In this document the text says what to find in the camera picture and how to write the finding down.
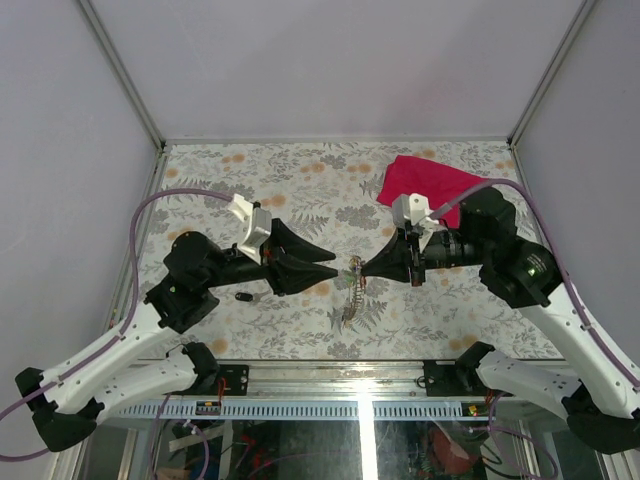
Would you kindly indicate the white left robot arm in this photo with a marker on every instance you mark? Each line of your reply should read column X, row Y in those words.
column 70, row 400

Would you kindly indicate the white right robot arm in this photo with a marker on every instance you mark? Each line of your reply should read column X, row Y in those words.
column 600, row 401

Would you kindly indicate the aluminium mounting rail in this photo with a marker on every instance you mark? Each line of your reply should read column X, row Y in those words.
column 394, row 380

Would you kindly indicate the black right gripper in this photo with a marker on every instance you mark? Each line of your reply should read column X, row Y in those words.
column 401, row 254

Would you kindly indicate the metal key organiser with rings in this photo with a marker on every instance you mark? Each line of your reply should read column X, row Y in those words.
column 356, row 283

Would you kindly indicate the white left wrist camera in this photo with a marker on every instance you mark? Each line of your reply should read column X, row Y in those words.
column 255, row 227

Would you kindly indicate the pink folded cloth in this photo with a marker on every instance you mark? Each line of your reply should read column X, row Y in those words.
column 439, row 183

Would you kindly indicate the white slotted cable duct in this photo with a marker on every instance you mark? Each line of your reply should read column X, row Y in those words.
column 243, row 409

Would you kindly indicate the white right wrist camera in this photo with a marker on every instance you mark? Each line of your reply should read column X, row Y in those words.
column 412, row 214

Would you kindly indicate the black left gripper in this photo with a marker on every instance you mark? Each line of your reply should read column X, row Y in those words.
column 288, row 276

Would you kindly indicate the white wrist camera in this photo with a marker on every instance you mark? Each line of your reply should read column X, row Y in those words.
column 412, row 214
column 255, row 227

